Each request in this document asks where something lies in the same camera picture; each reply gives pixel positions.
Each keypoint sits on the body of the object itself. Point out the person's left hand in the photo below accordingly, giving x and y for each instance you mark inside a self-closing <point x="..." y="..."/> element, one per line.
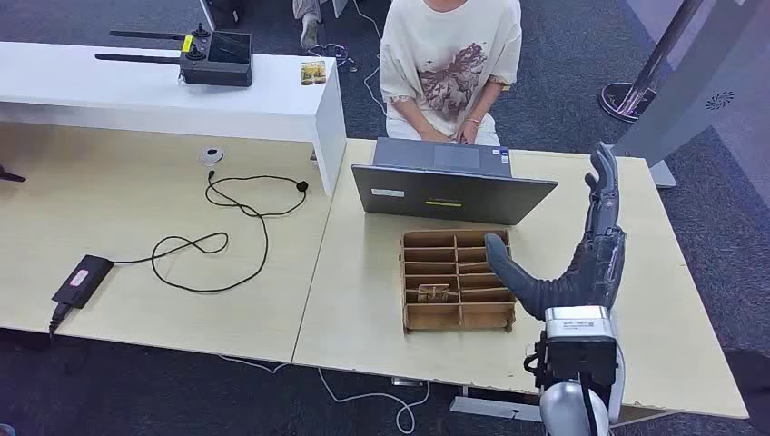
<point x="469" y="132"/>

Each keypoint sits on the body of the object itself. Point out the person's right hand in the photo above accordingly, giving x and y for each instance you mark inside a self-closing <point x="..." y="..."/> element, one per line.
<point x="435" y="135"/>

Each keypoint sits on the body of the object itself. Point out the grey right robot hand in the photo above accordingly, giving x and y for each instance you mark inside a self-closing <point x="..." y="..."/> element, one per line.
<point x="595" y="265"/>

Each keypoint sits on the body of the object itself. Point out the autumn tree room key card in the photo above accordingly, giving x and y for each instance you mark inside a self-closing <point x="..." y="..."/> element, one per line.
<point x="433" y="293"/>

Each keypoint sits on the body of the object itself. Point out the wooden card organizer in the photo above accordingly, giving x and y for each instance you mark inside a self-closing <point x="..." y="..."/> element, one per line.
<point x="433" y="316"/>

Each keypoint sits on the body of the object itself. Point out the person's right forearm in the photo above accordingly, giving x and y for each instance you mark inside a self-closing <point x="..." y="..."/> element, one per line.
<point x="412" y="114"/>

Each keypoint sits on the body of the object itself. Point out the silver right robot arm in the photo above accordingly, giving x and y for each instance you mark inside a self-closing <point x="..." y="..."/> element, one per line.
<point x="565" y="412"/>

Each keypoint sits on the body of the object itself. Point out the person's left forearm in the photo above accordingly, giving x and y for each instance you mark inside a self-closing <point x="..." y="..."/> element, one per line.
<point x="486" y="102"/>

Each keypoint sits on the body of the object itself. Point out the person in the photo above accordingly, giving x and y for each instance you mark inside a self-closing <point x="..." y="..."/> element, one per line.
<point x="448" y="54"/>

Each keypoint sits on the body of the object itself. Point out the autumn tree picture card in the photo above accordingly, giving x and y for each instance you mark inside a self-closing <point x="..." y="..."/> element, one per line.
<point x="313" y="73"/>

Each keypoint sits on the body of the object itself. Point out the person's foot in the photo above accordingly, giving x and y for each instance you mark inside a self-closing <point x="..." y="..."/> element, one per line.
<point x="309" y="30"/>

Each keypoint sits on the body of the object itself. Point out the grey laptop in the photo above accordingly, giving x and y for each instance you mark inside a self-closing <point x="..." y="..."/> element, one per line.
<point x="445" y="192"/>

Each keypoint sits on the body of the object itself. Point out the white desk foot plate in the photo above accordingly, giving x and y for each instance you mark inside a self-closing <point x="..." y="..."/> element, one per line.
<point x="493" y="409"/>

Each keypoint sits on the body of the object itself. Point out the grey kiosk stand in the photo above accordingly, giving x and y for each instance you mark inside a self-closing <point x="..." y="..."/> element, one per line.
<point x="692" y="90"/>

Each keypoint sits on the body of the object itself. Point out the black remote controller with antennas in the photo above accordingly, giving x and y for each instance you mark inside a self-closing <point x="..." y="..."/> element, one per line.
<point x="216" y="66"/>

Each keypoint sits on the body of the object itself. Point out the black box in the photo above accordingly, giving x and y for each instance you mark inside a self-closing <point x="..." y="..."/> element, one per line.
<point x="225" y="9"/>

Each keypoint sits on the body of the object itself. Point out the white desk riser shelf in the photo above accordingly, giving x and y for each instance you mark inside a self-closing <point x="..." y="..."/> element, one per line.
<point x="150" y="99"/>

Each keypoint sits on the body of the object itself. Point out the black power adapter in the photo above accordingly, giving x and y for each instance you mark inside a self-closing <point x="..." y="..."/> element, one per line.
<point x="82" y="281"/>

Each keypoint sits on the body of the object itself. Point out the black stand foot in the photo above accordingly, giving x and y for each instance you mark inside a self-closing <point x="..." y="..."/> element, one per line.
<point x="9" y="176"/>

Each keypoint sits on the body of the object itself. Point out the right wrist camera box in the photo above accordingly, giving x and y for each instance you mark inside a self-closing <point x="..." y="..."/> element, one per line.
<point x="580" y="337"/>

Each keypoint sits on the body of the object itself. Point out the metal stanchion post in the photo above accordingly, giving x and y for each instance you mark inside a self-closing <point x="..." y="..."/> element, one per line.
<point x="625" y="99"/>

